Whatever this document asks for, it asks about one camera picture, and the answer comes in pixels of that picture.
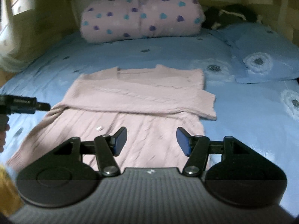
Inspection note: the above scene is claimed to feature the wooden bed post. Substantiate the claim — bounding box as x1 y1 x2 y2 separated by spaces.
241 0 299 45

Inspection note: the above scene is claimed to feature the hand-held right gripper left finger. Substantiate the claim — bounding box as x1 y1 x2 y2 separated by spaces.
54 126 128 177

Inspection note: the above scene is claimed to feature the blue dandelion print pillow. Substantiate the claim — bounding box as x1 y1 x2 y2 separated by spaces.
220 23 299 84

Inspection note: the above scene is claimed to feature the blue dandelion print bed sheet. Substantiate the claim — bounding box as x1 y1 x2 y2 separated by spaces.
0 28 299 215

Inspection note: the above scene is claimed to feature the pink knitted cardigan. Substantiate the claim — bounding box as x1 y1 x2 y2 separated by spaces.
7 65 218 172

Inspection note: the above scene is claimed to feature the pink heart print quilt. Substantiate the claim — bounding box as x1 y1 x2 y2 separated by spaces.
79 0 206 43

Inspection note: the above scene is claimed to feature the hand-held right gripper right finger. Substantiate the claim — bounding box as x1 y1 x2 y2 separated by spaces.
177 126 252 177

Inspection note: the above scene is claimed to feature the yellow cloth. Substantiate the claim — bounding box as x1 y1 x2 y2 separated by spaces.
0 163 24 217

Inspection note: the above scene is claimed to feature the white drawer cabinet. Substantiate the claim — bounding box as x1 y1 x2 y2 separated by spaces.
10 0 35 15

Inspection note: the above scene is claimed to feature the dark cloth with white trim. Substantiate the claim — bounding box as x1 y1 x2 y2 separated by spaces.
202 3 263 29

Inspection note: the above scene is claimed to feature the person's left hand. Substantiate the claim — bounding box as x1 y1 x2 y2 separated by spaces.
0 124 10 153

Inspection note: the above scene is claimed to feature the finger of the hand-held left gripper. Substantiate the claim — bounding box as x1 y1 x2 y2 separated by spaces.
36 102 51 112

